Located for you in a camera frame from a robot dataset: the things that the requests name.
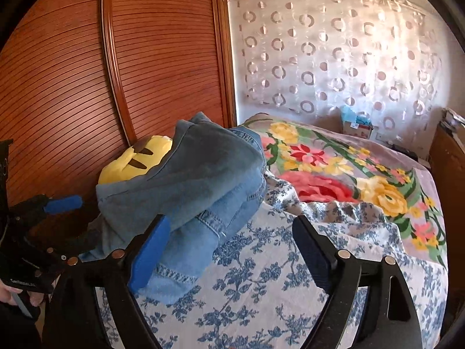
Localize circle-patterned sheer curtain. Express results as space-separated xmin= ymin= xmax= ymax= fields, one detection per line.
xmin=227 ymin=0 xmax=442 ymax=161

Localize wooden slatted wardrobe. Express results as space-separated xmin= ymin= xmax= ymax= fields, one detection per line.
xmin=0 ymin=0 xmax=238 ymax=248

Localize person's left forearm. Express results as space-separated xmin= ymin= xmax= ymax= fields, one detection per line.
xmin=0 ymin=300 xmax=42 ymax=349

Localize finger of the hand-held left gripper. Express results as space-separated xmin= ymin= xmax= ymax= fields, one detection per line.
xmin=46 ymin=225 xmax=103 ymax=263
xmin=11 ymin=194 xmax=83 ymax=222

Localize small cardboard box blue bag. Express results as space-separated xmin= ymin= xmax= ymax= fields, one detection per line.
xmin=339 ymin=105 xmax=375 ymax=139

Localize wooden dresser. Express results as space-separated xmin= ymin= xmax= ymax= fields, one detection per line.
xmin=429 ymin=107 xmax=465 ymax=179

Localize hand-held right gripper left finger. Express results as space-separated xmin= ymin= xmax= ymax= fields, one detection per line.
xmin=42 ymin=215 xmax=172 ymax=349

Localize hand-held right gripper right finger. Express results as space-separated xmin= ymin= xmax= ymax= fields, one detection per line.
xmin=292 ymin=216 xmax=424 ymax=349

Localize pink floral blanket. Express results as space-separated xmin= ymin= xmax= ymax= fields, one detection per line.
xmin=243 ymin=113 xmax=447 ymax=266

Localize grey-blue pants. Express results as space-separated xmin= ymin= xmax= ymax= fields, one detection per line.
xmin=96 ymin=112 xmax=268 ymax=259

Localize yellow plush toy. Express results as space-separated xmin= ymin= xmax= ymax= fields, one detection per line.
xmin=99 ymin=135 xmax=173 ymax=185

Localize folded blue jeans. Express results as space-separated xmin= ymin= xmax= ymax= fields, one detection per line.
xmin=79 ymin=204 xmax=228 ymax=305
xmin=196 ymin=127 xmax=270 ymax=242

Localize person's left hand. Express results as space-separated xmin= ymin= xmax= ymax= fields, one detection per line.
xmin=0 ymin=278 xmax=46 ymax=308

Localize blue floral bedsheet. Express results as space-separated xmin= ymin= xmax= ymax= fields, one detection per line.
xmin=98 ymin=172 xmax=449 ymax=349

